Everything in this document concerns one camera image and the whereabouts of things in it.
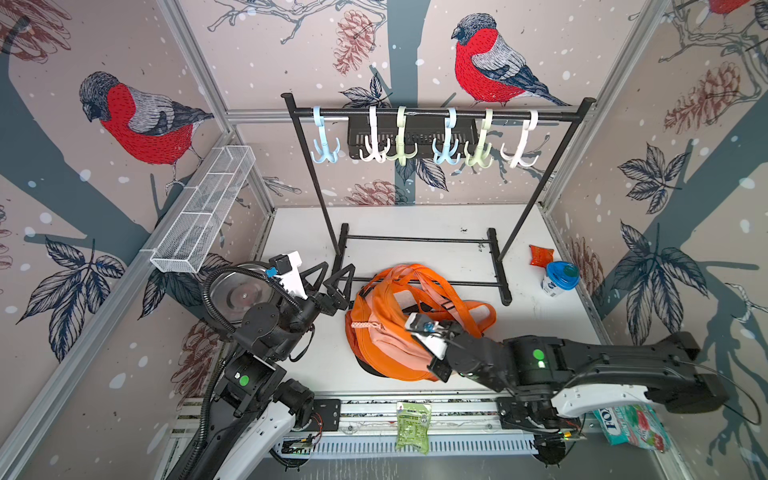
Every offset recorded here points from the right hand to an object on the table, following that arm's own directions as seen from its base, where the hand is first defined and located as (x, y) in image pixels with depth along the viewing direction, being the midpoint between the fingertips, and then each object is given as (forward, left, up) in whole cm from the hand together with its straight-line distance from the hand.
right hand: (414, 333), depth 63 cm
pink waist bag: (+1, +4, -13) cm, 14 cm away
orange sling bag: (+5, +6, +1) cm, 7 cm away
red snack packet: (+38, -45, -22) cm, 63 cm away
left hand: (+9, +15, +13) cm, 22 cm away
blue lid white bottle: (+26, -46, -16) cm, 55 cm away
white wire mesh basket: (+43, +59, +7) cm, 73 cm away
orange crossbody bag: (+16, -21, -24) cm, 36 cm away
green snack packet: (-14, 0, -23) cm, 27 cm away
